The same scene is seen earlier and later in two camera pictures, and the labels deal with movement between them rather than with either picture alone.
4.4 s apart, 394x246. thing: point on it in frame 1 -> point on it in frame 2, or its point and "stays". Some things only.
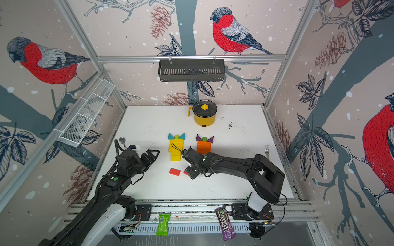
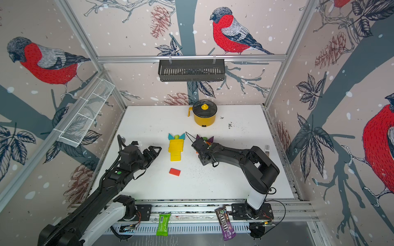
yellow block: [175, 157] stays
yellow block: [175, 149] stays
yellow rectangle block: [176, 144] stays
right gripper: [192, 175] -> [200, 157]
